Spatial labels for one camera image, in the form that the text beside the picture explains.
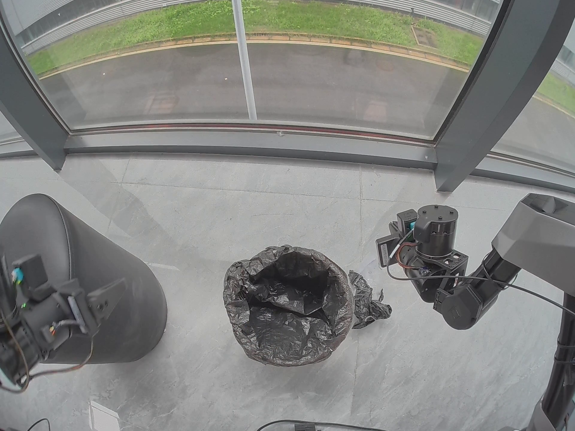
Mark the window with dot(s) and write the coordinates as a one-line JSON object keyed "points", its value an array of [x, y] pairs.
{"points": [[476, 119]]}

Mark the black plastic bag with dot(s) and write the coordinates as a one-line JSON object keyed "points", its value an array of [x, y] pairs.
{"points": [[287, 330]]}

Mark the crumpled black plastic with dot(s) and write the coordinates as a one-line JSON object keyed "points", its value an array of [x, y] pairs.
{"points": [[370, 305]]}

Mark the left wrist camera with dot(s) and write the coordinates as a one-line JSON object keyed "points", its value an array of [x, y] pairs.
{"points": [[29, 274]]}

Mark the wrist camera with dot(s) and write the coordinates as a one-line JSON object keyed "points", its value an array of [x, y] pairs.
{"points": [[29, 274], [406, 220]]}

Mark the clear printed wrapper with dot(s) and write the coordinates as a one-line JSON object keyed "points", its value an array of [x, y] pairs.
{"points": [[372, 267]]}

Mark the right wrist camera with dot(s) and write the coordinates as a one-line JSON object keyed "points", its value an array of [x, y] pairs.
{"points": [[406, 220]]}

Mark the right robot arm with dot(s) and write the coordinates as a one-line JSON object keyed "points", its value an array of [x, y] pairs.
{"points": [[530, 240]]}

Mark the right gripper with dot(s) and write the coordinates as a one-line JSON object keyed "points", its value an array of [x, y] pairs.
{"points": [[386, 249]]}

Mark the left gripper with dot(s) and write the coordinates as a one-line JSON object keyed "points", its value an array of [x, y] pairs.
{"points": [[49, 321]]}

